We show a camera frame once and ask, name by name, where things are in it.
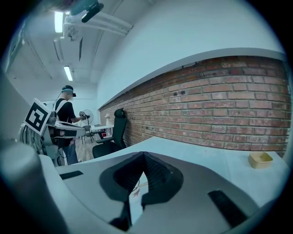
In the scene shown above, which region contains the yellow plastic container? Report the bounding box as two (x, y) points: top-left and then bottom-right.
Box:
(248, 151), (274, 170)

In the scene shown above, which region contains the white background table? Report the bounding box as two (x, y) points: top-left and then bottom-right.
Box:
(90, 124), (114, 140)

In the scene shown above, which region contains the white standing fan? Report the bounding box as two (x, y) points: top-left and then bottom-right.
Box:
(81, 109), (95, 138)

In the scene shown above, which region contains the black office chair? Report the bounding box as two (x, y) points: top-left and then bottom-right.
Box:
(92, 108), (127, 160)

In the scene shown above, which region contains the long ceiling light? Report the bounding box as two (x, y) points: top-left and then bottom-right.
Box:
(63, 65), (74, 82)
(54, 11), (64, 33)

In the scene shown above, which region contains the thin white cable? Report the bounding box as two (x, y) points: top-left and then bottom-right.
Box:
(130, 179), (150, 197)

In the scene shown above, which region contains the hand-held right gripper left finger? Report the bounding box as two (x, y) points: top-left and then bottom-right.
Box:
(54, 150), (145, 231)

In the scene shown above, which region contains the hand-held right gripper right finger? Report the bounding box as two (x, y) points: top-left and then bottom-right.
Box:
(132, 150), (261, 234)

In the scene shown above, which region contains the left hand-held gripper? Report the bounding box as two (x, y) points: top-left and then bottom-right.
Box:
(22, 97), (92, 147)

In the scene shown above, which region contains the ceiling air conditioner unit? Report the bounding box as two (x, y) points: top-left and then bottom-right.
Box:
(53, 36), (83, 63)

